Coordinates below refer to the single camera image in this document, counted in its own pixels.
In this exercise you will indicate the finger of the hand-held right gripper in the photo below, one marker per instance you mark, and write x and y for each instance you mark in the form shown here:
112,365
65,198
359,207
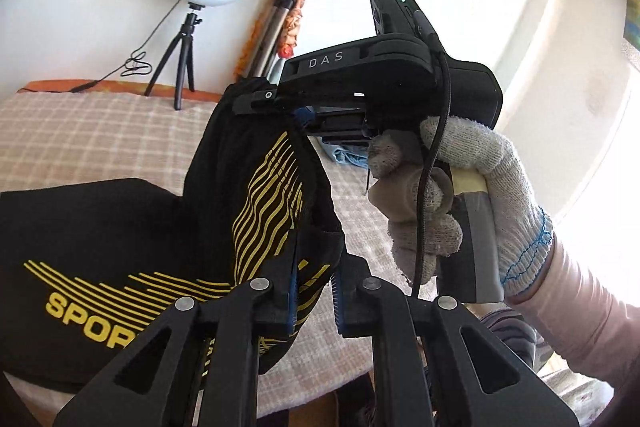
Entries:
303,117
260,97

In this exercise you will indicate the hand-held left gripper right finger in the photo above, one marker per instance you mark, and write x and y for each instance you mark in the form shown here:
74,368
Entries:
339,302

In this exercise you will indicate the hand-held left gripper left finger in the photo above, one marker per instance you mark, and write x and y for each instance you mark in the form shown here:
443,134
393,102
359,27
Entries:
293,313

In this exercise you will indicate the black pants with yellow stripes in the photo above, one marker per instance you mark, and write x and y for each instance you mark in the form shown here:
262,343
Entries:
130,227

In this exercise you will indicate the person's right forearm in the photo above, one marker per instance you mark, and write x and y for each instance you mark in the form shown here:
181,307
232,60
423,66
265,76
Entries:
585,307

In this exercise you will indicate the person's right hand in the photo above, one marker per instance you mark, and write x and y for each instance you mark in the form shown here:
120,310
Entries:
500,187

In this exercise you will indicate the light blue cloth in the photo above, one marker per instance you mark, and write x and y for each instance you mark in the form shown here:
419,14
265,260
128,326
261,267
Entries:
345,155

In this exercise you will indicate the folded silver tripod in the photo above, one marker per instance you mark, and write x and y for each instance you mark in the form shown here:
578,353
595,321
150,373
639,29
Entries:
267,37

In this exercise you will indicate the folded tripod with orange cloth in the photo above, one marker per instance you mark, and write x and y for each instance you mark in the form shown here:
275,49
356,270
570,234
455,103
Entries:
292,27

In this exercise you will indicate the black tripod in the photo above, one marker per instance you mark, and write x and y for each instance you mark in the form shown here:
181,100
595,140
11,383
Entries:
186,47

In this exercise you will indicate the beige checked blanket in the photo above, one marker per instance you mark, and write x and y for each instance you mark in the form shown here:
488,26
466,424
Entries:
100,142

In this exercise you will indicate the grey striped cloth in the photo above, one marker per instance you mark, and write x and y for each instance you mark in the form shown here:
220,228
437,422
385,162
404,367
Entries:
505,332

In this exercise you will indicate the orange mattress edge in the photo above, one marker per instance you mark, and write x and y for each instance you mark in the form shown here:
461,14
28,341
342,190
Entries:
50,85

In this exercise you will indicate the colourful curtain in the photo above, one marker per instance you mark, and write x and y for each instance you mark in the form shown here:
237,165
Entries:
633,32

